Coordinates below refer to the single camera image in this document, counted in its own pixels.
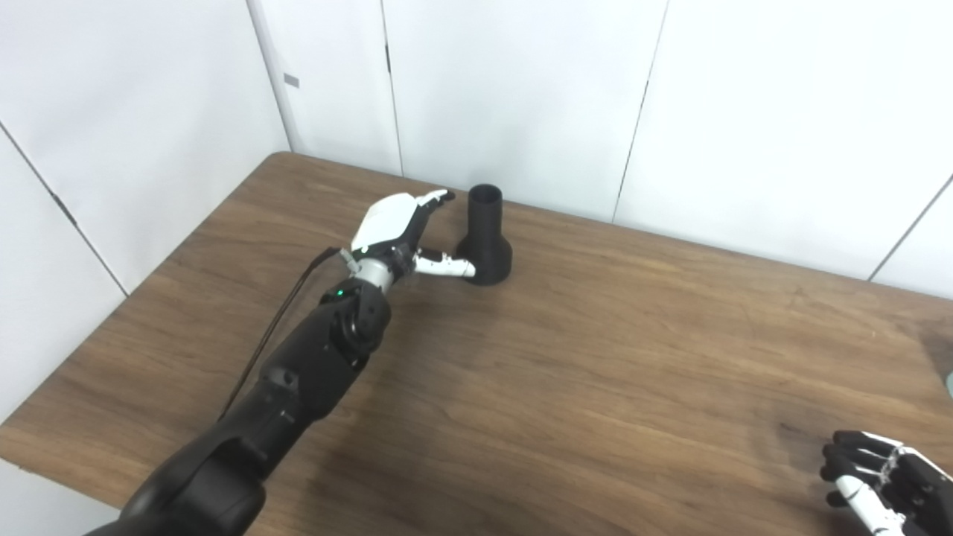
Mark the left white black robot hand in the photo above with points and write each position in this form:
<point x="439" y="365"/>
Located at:
<point x="383" y="223"/>

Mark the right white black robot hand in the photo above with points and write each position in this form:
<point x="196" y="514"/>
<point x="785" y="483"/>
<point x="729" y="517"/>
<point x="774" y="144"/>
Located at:
<point x="916" y="487"/>

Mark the black funnel-shaped nozzle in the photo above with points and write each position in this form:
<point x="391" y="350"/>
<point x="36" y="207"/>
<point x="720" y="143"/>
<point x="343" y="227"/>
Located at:
<point x="488" y="249"/>

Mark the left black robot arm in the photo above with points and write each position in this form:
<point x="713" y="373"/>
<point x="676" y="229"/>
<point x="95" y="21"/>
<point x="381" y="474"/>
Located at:
<point x="305" y="380"/>

